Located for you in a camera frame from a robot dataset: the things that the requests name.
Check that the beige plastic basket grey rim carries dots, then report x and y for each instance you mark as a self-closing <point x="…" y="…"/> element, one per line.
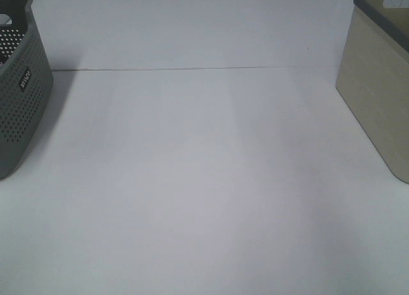
<point x="373" y="77"/>

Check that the grey perforated plastic basket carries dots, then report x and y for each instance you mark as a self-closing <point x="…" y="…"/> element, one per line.
<point x="26" y="82"/>

